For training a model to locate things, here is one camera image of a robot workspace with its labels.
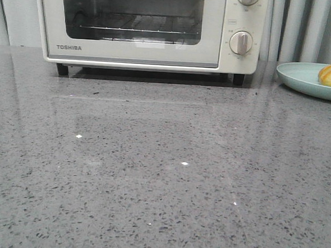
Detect cream Toshiba toaster oven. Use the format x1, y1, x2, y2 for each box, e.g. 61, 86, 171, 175
37, 0, 269, 85

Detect lower cream oven knob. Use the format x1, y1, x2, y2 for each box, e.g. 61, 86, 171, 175
229, 31, 253, 56

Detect metal wire oven rack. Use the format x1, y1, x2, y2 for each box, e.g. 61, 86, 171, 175
68, 12, 202, 45

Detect teal round plate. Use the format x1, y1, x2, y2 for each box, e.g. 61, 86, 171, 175
276, 62, 331, 101

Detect glass oven door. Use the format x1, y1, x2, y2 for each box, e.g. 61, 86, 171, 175
40, 0, 226, 67

